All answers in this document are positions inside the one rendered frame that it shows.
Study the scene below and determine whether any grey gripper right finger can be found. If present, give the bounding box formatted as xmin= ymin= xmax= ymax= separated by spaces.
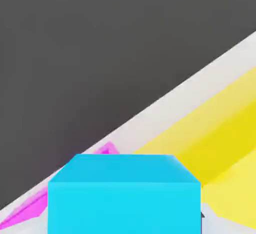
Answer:
xmin=200 ymin=202 xmax=256 ymax=234

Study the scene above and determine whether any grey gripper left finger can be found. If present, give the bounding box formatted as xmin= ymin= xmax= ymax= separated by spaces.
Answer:
xmin=0 ymin=207 xmax=49 ymax=234

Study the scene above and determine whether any small cyan cube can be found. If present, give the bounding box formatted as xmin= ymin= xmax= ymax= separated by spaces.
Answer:
xmin=47 ymin=153 xmax=202 ymax=234

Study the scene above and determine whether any small yellow cube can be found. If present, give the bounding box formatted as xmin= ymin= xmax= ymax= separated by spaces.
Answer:
xmin=201 ymin=153 xmax=256 ymax=231

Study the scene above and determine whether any large magenta box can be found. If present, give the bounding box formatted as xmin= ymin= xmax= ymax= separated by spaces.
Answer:
xmin=0 ymin=140 xmax=121 ymax=231

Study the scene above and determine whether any large yellow box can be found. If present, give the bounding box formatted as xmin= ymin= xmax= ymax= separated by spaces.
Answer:
xmin=133 ymin=67 xmax=256 ymax=187

